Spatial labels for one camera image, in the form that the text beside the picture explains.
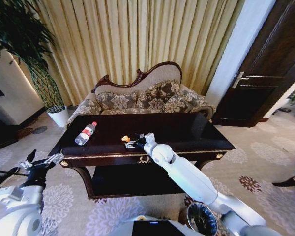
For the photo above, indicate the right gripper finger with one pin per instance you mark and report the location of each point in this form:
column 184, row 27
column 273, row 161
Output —
column 129, row 144
column 139, row 135

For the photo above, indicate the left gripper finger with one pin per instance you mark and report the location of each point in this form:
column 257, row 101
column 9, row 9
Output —
column 30, row 157
column 50, row 160

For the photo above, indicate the orange trash piece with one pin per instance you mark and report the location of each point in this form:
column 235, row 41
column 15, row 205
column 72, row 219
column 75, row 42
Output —
column 125, row 138

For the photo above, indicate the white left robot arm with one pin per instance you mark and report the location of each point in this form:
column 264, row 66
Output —
column 13, row 214

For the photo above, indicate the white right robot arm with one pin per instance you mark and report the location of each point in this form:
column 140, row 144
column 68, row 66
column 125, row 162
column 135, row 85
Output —
column 186, row 174

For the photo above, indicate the round dark trash bin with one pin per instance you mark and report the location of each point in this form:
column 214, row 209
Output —
column 201, row 217

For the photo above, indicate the dark wooden table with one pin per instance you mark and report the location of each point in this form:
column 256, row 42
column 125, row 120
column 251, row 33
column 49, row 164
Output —
column 167, row 127

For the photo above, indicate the dark low cabinet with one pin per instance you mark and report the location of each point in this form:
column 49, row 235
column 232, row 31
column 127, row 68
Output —
column 0, row 130

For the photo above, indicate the white plant pot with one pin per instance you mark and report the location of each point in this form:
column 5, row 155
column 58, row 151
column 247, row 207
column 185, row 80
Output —
column 59, row 117

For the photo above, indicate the clear plastic water bottle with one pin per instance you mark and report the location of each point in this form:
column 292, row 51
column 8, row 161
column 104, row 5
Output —
column 86, row 134

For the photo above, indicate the floral sofa cushion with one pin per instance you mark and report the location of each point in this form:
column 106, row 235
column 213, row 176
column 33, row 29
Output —
column 163, row 92
column 179, row 103

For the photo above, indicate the floral upholstered sofa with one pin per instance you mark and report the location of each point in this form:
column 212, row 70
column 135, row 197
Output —
column 147, row 82

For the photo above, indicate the white robot front shell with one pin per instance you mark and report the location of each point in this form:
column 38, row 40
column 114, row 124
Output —
column 150, row 227

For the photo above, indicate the beige pleated curtain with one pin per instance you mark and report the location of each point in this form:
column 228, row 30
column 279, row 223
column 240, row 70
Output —
column 137, row 37

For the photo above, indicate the tall green potted plant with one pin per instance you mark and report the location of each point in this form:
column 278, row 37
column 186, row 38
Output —
column 22, row 32

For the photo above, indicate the dark wooden door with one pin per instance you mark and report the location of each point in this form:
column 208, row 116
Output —
column 265, row 61

